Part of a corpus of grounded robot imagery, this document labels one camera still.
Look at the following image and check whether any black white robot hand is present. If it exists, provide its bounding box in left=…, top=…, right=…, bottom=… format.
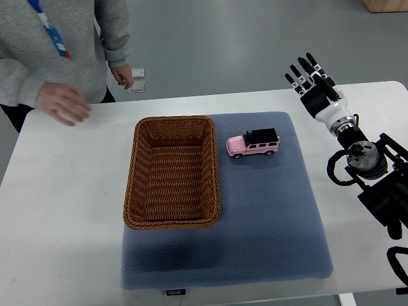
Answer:
left=284, top=52, right=354, bottom=131

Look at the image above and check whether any pink toy car black roof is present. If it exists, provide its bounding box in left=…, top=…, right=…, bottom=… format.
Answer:
left=226, top=128, right=281, bottom=159

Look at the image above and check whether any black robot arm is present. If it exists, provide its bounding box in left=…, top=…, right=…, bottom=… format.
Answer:
left=285, top=53, right=407, bottom=240

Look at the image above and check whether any brown wicker basket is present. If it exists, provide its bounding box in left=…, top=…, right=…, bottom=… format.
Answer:
left=123, top=115, right=221, bottom=230

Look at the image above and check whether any person's left hand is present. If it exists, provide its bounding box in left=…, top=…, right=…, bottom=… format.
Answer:
left=110, top=64, right=134, bottom=90

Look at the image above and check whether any person's right hand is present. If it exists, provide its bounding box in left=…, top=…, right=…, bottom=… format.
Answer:
left=35, top=82, right=92, bottom=127

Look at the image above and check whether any wooden box corner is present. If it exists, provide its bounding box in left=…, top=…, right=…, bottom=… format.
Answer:
left=363, top=0, right=408, bottom=13

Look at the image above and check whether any blue-grey foam cushion mat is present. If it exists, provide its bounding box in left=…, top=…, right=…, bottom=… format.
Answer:
left=122, top=112, right=333, bottom=290

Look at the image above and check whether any white floor socket box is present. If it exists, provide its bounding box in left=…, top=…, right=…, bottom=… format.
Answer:
left=127, top=80, right=145, bottom=93
left=131, top=68, right=145, bottom=79

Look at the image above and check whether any grey sweater person torso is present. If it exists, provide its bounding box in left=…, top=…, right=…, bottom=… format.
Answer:
left=1, top=1, right=130, bottom=108

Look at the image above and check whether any black cable loop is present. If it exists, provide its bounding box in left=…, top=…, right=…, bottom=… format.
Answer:
left=386, top=245, right=408, bottom=296

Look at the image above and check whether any blue lanyard badge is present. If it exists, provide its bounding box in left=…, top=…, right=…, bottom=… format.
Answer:
left=27, top=0, right=71, bottom=59

